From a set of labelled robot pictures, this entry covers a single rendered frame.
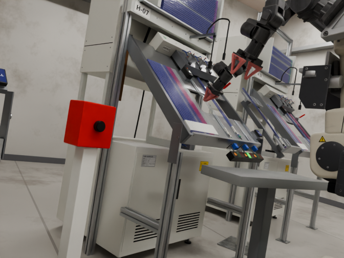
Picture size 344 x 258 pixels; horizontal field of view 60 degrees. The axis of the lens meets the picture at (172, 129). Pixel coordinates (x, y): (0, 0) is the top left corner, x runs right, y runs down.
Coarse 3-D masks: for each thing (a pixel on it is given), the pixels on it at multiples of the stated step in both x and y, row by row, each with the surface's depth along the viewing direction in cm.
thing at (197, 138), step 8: (192, 136) 129; (200, 136) 132; (208, 136) 136; (216, 136) 141; (192, 144) 135; (200, 144) 139; (208, 144) 143; (216, 144) 147; (224, 144) 152; (240, 144) 162; (248, 144) 167; (256, 144) 173
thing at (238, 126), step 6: (210, 114) 162; (210, 120) 156; (216, 120) 161; (222, 120) 167; (234, 120) 181; (216, 126) 155; (228, 126) 167; (234, 126) 174; (240, 126) 180; (222, 132) 155; (240, 132) 174; (246, 132) 181; (234, 138) 161; (240, 138) 166; (246, 138) 173
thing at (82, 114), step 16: (80, 112) 103; (96, 112) 106; (112, 112) 111; (80, 128) 102; (96, 128) 105; (112, 128) 112; (80, 144) 103; (96, 144) 107; (80, 160) 107; (80, 176) 106; (80, 192) 107; (80, 208) 108; (64, 224) 109; (80, 224) 109; (64, 240) 108; (80, 240) 109; (64, 256) 107
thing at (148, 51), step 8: (136, 40) 165; (144, 48) 165; (152, 48) 173; (152, 56) 164; (160, 56) 173; (168, 56) 182; (168, 64) 172; (184, 80) 171; (192, 88) 172; (200, 88) 181
